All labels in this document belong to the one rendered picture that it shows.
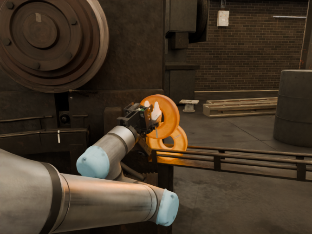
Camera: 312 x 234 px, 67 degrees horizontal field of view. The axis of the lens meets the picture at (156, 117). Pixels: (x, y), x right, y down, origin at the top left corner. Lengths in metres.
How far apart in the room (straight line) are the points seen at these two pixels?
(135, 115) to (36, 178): 0.41
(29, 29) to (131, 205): 0.74
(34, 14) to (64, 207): 0.78
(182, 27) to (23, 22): 4.46
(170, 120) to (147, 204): 0.36
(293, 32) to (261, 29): 1.09
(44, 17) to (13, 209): 0.79
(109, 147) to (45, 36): 0.54
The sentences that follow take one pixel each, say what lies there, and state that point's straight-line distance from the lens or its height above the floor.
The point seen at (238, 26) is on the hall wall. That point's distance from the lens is 7.97.
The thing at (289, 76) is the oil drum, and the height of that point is 0.82.
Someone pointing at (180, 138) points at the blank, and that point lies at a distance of 0.88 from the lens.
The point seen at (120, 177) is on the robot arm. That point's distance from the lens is 0.60.
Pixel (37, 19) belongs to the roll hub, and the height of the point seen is 1.15.
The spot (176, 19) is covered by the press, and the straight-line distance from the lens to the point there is 5.22.
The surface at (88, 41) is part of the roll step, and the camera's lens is 0.99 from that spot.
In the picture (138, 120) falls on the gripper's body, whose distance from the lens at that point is 0.66.
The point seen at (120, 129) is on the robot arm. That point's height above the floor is 0.84.
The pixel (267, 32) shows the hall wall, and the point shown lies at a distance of 8.41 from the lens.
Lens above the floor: 1.02
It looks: 14 degrees down
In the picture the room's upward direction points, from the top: straight up
